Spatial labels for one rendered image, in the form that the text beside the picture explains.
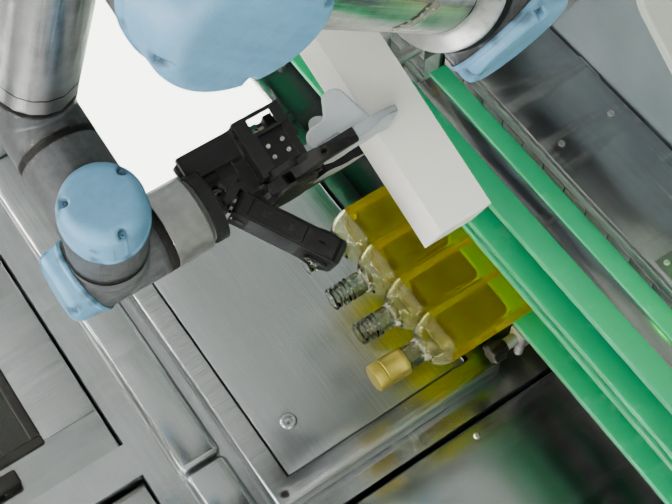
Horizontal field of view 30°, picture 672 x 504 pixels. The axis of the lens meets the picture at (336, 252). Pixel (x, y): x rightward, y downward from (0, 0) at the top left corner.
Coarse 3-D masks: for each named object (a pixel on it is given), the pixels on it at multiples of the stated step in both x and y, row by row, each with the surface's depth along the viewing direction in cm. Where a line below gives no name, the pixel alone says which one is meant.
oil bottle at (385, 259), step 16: (384, 240) 153; (400, 240) 153; (416, 240) 153; (448, 240) 153; (368, 256) 152; (384, 256) 152; (400, 256) 152; (416, 256) 152; (368, 272) 152; (384, 272) 151; (400, 272) 151; (384, 288) 153
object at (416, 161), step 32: (320, 32) 122; (352, 32) 123; (320, 64) 124; (352, 64) 122; (384, 64) 123; (352, 96) 121; (384, 96) 122; (416, 96) 123; (416, 128) 122; (384, 160) 123; (416, 160) 121; (448, 160) 122; (416, 192) 120; (448, 192) 121; (480, 192) 122; (416, 224) 124; (448, 224) 120
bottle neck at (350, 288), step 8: (360, 272) 153; (344, 280) 152; (352, 280) 152; (360, 280) 152; (328, 288) 152; (336, 288) 151; (344, 288) 151; (352, 288) 152; (360, 288) 152; (368, 288) 153; (328, 296) 153; (336, 296) 151; (344, 296) 151; (352, 296) 152; (336, 304) 151; (344, 304) 152
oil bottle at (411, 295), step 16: (464, 240) 153; (432, 256) 152; (448, 256) 152; (464, 256) 152; (480, 256) 152; (416, 272) 151; (432, 272) 151; (448, 272) 151; (464, 272) 151; (480, 272) 151; (400, 288) 150; (416, 288) 150; (432, 288) 150; (448, 288) 150; (400, 304) 149; (416, 304) 149; (432, 304) 149; (400, 320) 150; (416, 320) 150
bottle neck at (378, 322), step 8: (384, 304) 151; (376, 312) 150; (384, 312) 150; (392, 312) 150; (360, 320) 150; (368, 320) 149; (376, 320) 149; (384, 320) 149; (392, 320) 150; (360, 328) 149; (368, 328) 149; (376, 328) 149; (384, 328) 150; (360, 336) 151; (368, 336) 149; (376, 336) 150
